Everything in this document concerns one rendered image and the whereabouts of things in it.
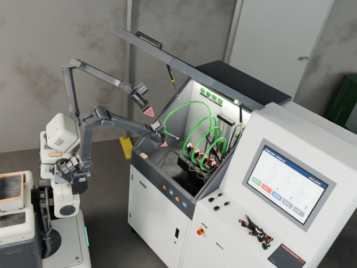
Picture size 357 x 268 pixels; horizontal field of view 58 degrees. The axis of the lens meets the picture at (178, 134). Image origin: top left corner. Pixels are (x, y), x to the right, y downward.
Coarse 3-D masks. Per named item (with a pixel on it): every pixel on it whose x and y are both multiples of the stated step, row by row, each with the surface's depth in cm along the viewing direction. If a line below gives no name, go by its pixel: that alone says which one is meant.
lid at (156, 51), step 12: (120, 36) 164; (132, 36) 158; (144, 36) 158; (144, 48) 153; (156, 48) 149; (168, 60) 143; (180, 60) 225; (192, 72) 145; (204, 72) 225; (216, 84) 151; (240, 96) 172
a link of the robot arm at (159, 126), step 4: (152, 124) 199; (156, 124) 198; (160, 124) 197; (164, 124) 203; (152, 128) 198; (156, 128) 198; (160, 128) 199; (164, 128) 200; (148, 132) 194; (152, 132) 198; (148, 136) 196
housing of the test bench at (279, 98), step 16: (208, 64) 256; (224, 64) 260; (224, 80) 237; (240, 80) 240; (256, 80) 244; (256, 96) 223; (272, 96) 226; (288, 96) 229; (304, 112) 219; (336, 128) 208; (352, 144) 195; (352, 208) 200; (320, 256) 225
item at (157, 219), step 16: (144, 192) 255; (160, 192) 237; (144, 208) 264; (160, 208) 245; (176, 208) 228; (144, 224) 274; (160, 224) 253; (176, 224) 235; (160, 240) 262; (176, 240) 243; (176, 256) 251
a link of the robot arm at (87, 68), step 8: (72, 64) 210; (80, 64) 210; (88, 64) 213; (88, 72) 213; (96, 72) 213; (104, 72) 213; (104, 80) 213; (112, 80) 213; (120, 80) 212; (120, 88) 212
